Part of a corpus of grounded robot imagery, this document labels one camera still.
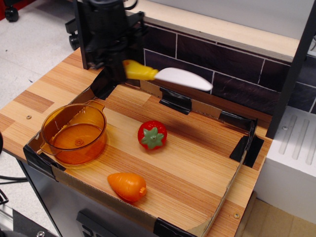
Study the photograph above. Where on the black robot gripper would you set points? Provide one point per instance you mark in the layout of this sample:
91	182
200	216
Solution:
115	36

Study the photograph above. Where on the yellow handled toy knife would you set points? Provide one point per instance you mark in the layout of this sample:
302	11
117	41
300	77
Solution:
135	70

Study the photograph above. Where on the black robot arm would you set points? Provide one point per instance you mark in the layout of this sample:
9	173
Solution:
115	36

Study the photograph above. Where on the cardboard fence with black tape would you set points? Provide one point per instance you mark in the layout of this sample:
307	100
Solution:
188	179

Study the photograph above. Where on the orange transparent plastic pot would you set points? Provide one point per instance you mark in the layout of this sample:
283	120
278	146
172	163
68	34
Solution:
75	134

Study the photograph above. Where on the black chair caster base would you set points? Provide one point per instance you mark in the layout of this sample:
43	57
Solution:
71	28

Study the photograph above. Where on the red toy strawberry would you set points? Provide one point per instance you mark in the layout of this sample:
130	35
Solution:
152	135

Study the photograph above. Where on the black caster wheel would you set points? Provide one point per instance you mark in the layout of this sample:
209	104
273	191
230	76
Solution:
11	14

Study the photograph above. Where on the orange toy carrot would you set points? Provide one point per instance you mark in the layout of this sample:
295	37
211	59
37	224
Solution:
129	186

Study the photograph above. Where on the white toy sink unit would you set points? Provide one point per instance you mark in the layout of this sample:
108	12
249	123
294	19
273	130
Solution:
288	177

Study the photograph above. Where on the wooden shelf with black frame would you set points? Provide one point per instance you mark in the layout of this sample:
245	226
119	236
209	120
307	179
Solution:
256	73

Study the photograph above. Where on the black oven handle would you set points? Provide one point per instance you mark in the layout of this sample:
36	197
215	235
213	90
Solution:
95	226

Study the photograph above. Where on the metal frame with screw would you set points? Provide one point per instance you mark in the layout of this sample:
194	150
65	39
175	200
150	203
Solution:
14	224

